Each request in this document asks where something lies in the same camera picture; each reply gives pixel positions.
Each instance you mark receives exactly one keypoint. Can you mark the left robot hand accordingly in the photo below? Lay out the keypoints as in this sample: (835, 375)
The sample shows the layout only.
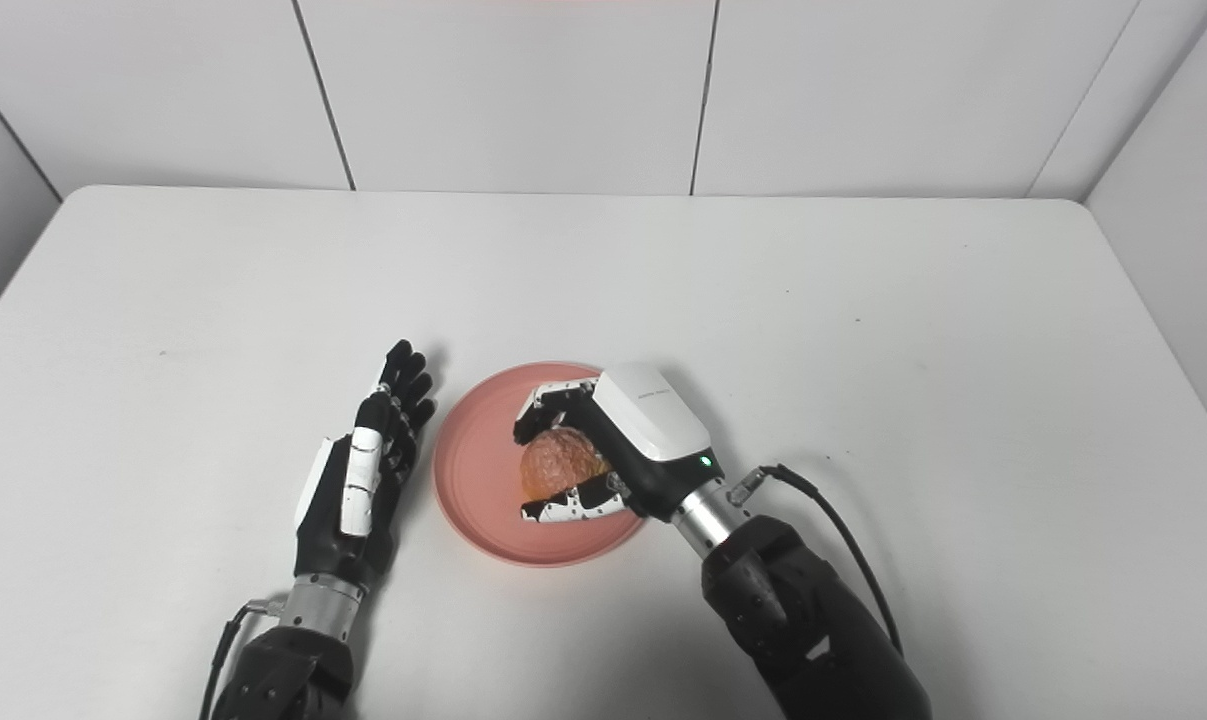
(348, 500)

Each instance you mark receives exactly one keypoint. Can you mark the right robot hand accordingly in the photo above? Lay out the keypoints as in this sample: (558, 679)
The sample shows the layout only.
(643, 430)

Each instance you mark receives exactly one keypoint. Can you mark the cream puff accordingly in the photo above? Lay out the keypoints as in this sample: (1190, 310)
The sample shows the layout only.
(563, 464)

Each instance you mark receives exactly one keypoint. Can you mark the pink plate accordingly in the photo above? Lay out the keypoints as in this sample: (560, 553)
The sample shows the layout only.
(483, 470)

